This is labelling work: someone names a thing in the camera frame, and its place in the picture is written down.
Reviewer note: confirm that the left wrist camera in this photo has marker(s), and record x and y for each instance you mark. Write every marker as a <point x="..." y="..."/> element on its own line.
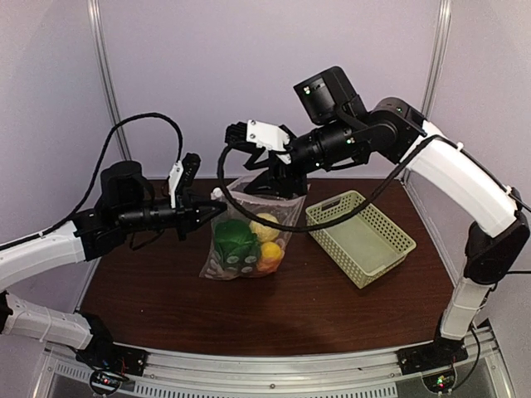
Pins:
<point x="181" y="175"/>

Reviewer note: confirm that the yellow toy lemon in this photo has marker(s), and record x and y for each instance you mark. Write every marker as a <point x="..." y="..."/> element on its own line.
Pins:
<point x="270" y="251"/>

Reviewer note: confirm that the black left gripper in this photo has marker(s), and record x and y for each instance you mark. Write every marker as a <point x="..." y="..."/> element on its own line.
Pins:
<point x="187" y="213"/>

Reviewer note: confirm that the toy bok choy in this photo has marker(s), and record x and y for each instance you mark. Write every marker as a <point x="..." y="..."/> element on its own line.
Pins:
<point x="234" y="242"/>

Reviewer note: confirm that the orange toy mango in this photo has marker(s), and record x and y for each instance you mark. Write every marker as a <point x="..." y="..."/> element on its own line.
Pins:
<point x="266" y="266"/>

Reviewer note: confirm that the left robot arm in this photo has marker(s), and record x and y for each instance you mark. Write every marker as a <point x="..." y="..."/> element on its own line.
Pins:
<point x="127" y="205"/>

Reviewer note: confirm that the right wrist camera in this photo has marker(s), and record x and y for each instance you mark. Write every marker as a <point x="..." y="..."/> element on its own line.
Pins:
<point x="244" y="136"/>

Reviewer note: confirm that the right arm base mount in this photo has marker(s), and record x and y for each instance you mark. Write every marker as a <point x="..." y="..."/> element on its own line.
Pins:
<point x="431" y="365"/>

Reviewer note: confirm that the aluminium front rail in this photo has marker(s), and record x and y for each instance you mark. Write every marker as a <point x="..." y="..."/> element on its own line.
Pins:
<point x="375" y="373"/>

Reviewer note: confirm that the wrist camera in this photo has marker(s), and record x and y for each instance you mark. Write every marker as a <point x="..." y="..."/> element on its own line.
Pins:
<point x="181" y="175"/>
<point x="244" y="136"/>

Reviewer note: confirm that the green plastic basket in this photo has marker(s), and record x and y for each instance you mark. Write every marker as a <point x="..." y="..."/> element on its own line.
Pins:
<point x="365" y="247"/>

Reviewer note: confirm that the beige toy walnut ball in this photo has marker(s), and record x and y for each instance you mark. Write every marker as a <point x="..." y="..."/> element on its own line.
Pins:
<point x="262" y="232"/>

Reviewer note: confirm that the left aluminium frame post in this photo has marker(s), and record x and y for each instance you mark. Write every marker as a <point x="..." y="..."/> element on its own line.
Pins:
<point x="102" y="59"/>

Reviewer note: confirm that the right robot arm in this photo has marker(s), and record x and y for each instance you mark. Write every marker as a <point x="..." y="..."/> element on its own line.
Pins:
<point x="346" y="134"/>

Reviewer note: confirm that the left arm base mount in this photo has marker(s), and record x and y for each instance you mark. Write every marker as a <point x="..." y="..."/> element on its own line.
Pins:
<point x="112" y="366"/>

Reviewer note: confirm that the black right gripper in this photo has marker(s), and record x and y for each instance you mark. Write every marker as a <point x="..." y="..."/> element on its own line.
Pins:
<point x="283" y="180"/>

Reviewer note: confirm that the aluminium frame post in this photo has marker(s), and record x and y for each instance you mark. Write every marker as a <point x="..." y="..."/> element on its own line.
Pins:
<point x="438" y="54"/>
<point x="102" y="59"/>

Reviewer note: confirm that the right aluminium frame post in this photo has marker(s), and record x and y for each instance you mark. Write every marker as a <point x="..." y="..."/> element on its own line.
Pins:
<point x="438" y="54"/>

